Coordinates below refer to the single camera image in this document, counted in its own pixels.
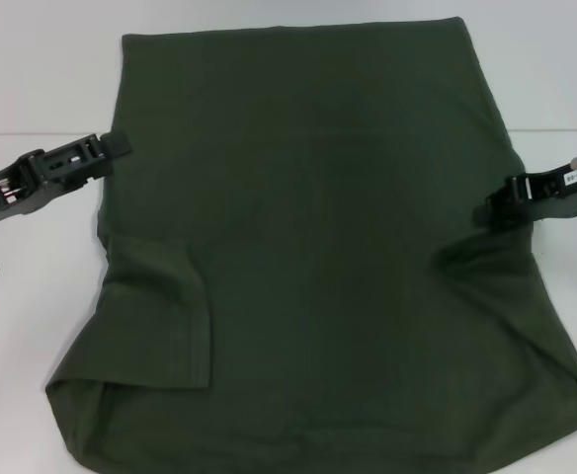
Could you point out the dark green t-shirt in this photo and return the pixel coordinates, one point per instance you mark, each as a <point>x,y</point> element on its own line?
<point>318,247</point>

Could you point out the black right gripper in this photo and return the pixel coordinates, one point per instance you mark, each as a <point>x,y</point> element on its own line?
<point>565,192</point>

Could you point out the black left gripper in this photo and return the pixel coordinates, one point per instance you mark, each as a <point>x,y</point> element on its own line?
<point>2,197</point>

